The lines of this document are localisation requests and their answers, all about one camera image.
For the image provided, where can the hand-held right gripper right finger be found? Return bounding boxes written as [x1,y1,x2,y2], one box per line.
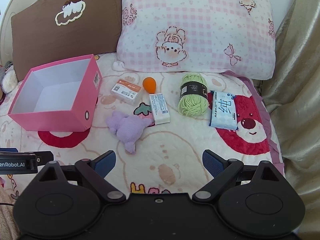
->
[192,149,287,204]

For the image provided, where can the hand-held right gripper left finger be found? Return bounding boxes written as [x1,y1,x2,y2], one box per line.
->
[32,150,127,204]

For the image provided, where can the purple plush toy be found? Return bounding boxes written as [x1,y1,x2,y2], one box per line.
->
[105,111,153,153]

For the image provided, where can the pink cardboard storage box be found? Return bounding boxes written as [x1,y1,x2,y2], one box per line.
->
[7,54,102,132]

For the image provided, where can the blue wet wipes pack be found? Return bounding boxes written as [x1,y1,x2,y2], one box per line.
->
[208,90,238,130]

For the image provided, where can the green yarn skein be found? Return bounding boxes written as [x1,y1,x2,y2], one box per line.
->
[178,72,209,117]

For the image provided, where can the clear box with orange label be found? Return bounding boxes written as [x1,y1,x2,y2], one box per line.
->
[110,79,143,106]

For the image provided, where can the white barcode packet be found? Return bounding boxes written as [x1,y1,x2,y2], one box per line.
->
[149,93,170,125]

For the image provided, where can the orange makeup sponge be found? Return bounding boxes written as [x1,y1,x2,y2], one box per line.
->
[142,77,156,93]

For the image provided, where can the printed bear blanket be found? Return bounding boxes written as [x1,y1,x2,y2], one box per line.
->
[0,52,284,205]

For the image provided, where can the grey bunny plush toy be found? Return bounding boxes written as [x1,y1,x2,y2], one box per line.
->
[0,65,17,93]

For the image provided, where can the beige satin quilt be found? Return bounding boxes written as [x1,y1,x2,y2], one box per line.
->
[250,0,320,240]

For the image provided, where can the brown embroidered pillow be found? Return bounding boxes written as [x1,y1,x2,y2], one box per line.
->
[10,0,123,82]

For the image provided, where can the pink checked pillow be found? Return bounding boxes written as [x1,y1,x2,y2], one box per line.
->
[112,0,277,80]

